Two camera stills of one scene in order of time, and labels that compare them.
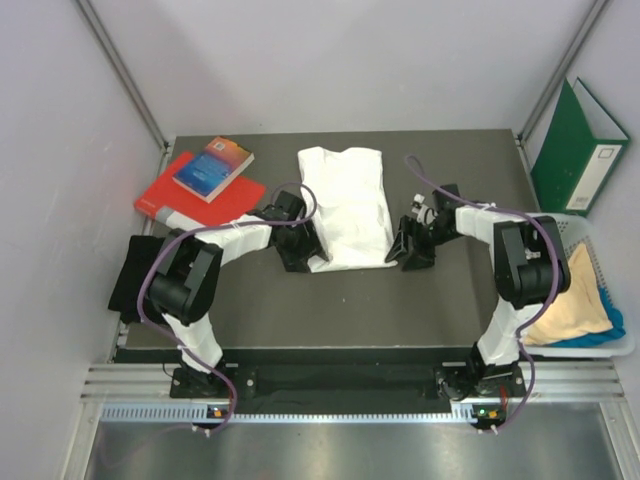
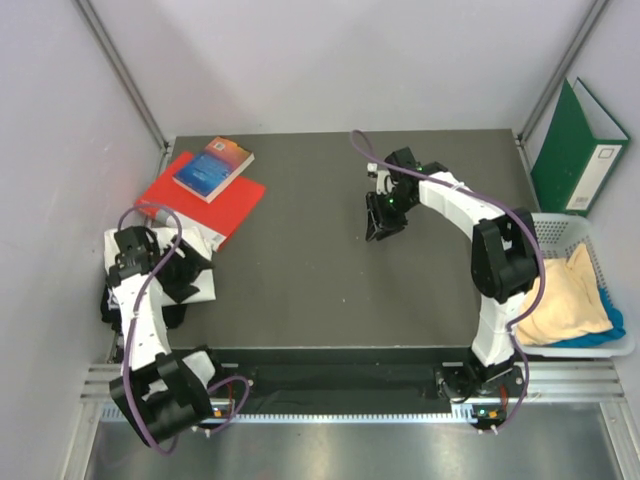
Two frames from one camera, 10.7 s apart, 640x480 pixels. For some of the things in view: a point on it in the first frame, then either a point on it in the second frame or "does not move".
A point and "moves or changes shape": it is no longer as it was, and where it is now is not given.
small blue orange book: [212, 168] does not move
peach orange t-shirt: [577, 311] does not move
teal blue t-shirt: [595, 339] does not move
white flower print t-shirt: [352, 208] moves or changes shape
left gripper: [310, 247] -> [190, 263]
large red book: [162, 192] does not move
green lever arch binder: [582, 150] does not move
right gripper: [420, 257] -> [375, 218]
